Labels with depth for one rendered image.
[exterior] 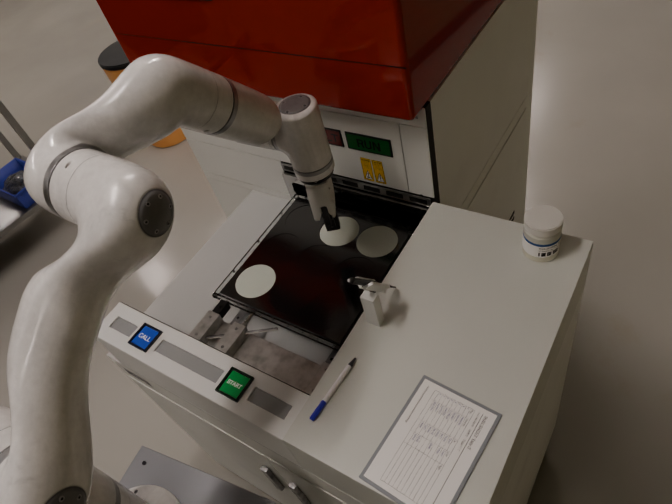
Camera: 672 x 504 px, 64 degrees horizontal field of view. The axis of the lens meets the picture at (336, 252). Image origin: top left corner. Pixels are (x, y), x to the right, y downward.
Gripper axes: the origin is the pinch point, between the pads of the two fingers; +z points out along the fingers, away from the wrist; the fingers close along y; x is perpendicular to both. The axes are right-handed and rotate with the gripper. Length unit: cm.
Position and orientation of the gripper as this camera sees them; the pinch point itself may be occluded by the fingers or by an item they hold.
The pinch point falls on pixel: (331, 221)
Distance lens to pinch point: 122.7
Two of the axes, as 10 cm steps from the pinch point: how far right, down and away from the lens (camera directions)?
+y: 0.6, 7.4, -6.7
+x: 9.7, -1.9, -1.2
